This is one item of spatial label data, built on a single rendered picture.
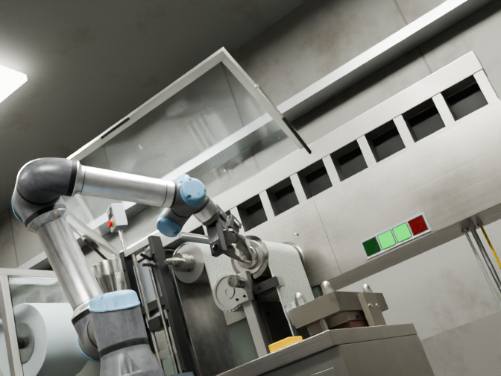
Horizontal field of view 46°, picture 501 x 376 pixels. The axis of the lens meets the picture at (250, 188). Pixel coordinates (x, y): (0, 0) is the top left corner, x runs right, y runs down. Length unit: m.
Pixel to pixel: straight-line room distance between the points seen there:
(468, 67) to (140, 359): 1.44
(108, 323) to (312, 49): 2.76
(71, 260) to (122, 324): 0.28
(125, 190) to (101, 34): 2.24
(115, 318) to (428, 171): 1.19
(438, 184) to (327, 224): 0.43
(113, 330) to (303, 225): 1.06
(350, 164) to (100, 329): 1.24
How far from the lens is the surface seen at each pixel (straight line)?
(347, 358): 1.56
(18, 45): 3.74
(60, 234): 1.64
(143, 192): 1.61
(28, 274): 2.62
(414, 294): 3.32
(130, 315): 1.43
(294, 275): 2.07
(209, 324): 2.24
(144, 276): 2.14
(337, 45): 3.79
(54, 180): 1.57
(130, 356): 1.40
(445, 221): 2.07
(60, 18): 3.60
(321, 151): 2.29
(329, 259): 2.21
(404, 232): 2.10
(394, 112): 2.21
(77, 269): 1.61
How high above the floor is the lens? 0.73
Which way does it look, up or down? 22 degrees up
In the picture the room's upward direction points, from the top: 19 degrees counter-clockwise
